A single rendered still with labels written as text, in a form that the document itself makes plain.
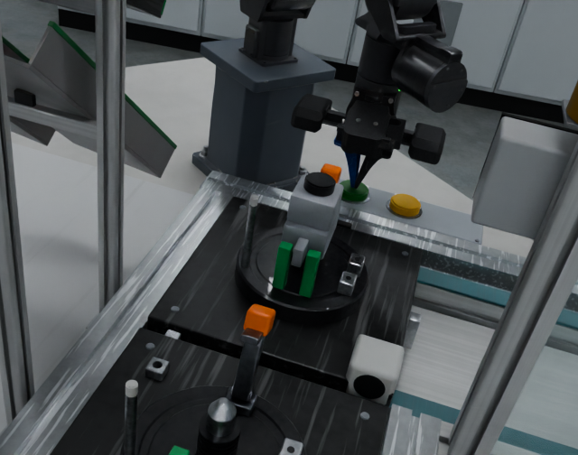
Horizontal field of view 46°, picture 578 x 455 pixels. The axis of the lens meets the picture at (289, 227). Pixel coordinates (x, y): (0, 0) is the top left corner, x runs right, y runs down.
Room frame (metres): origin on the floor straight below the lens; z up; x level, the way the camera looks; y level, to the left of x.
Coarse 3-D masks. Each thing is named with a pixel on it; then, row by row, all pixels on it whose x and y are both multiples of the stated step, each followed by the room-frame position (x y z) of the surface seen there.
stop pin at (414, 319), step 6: (414, 312) 0.56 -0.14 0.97; (414, 318) 0.55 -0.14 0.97; (420, 318) 0.55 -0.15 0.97; (408, 324) 0.54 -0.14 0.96; (414, 324) 0.54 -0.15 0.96; (408, 330) 0.54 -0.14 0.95; (414, 330) 0.54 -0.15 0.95; (408, 336) 0.54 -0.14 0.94; (414, 336) 0.54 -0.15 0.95; (408, 342) 0.54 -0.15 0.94
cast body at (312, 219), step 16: (304, 176) 0.59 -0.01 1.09; (320, 176) 0.58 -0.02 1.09; (304, 192) 0.56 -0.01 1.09; (320, 192) 0.56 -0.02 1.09; (336, 192) 0.57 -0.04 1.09; (288, 208) 0.55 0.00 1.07; (304, 208) 0.55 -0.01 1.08; (320, 208) 0.55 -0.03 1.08; (336, 208) 0.56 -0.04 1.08; (288, 224) 0.55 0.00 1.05; (304, 224) 0.55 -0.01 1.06; (320, 224) 0.55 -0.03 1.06; (336, 224) 0.59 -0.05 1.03; (288, 240) 0.54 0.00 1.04; (304, 240) 0.54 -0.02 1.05; (320, 240) 0.54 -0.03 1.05; (304, 256) 0.53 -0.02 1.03
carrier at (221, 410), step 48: (144, 336) 0.45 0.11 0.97; (144, 384) 0.39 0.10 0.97; (192, 384) 0.40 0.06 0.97; (288, 384) 0.42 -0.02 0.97; (96, 432) 0.34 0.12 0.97; (144, 432) 0.33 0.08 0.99; (192, 432) 0.34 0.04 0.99; (240, 432) 0.35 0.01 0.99; (288, 432) 0.35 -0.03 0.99; (336, 432) 0.38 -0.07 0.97; (384, 432) 0.39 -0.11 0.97
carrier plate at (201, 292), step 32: (224, 224) 0.65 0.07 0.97; (256, 224) 0.66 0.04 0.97; (192, 256) 0.58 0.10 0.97; (224, 256) 0.59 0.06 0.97; (384, 256) 0.64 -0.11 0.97; (416, 256) 0.65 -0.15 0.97; (192, 288) 0.53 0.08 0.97; (224, 288) 0.54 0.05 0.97; (384, 288) 0.58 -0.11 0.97; (160, 320) 0.47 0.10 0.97; (192, 320) 0.48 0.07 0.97; (224, 320) 0.49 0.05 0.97; (352, 320) 0.52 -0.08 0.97; (384, 320) 0.53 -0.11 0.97; (224, 352) 0.46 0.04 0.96; (288, 352) 0.46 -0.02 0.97; (320, 352) 0.47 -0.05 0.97; (320, 384) 0.45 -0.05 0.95
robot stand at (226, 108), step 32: (224, 64) 0.91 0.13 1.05; (256, 64) 0.92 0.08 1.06; (288, 64) 0.94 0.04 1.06; (320, 64) 0.96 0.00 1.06; (224, 96) 0.92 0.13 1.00; (256, 96) 0.89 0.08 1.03; (288, 96) 0.91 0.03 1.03; (224, 128) 0.92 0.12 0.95; (256, 128) 0.89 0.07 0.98; (288, 128) 0.92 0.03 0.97; (192, 160) 0.96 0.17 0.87; (224, 160) 0.91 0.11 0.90; (256, 160) 0.89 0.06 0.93; (288, 160) 0.92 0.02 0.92
